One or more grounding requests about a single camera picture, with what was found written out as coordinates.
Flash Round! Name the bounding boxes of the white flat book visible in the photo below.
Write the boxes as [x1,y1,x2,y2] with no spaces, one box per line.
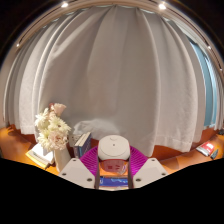
[30,143,55,164]

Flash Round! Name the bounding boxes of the yellow flat book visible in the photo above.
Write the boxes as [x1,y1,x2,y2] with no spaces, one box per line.
[25,149,51,170]

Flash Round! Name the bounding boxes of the white ceramic vase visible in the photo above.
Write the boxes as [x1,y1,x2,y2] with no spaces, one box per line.
[53,146,72,173]

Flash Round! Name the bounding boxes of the white curtain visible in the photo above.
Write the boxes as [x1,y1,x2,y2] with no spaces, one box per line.
[3,4,224,158]

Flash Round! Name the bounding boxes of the blue upright book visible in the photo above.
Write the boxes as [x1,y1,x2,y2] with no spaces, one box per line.
[73,131,93,159]

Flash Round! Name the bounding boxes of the red and white book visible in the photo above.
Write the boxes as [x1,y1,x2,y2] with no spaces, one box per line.
[195,141,216,157]

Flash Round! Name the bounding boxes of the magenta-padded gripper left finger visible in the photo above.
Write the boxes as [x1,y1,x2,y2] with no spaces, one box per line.
[58,145,101,190]

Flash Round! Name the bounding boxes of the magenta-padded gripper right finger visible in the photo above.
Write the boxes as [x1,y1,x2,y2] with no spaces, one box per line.
[127,145,169,190]

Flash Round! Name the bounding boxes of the window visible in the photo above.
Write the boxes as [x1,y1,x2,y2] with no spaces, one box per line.
[189,39,218,128]

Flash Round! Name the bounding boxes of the white and pink flower bouquet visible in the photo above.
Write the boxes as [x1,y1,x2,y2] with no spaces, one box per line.
[34,102,72,152]

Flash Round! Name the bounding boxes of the red and white charger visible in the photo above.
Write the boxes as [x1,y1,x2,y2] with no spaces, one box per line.
[97,134,131,176]

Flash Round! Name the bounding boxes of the small black object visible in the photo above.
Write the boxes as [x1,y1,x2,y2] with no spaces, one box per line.
[210,148,220,160]

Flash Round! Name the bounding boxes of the ceiling lights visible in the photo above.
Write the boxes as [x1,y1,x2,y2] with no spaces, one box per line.
[14,1,224,73]

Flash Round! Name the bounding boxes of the blue flat book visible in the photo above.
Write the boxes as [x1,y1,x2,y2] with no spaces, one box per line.
[99,175,130,188]

